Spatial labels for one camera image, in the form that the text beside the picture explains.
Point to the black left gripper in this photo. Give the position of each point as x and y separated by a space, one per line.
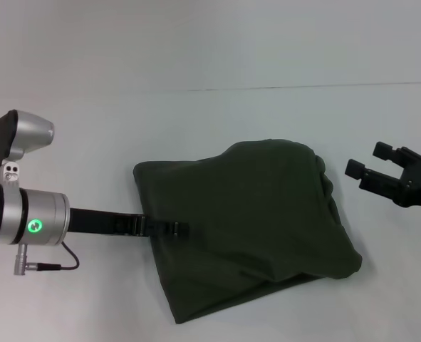
103 222

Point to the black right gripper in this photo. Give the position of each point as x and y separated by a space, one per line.
420 185

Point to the dark green FREE t-shirt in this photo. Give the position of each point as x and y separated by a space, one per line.
249 221

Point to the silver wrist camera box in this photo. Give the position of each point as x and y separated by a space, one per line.
18 139

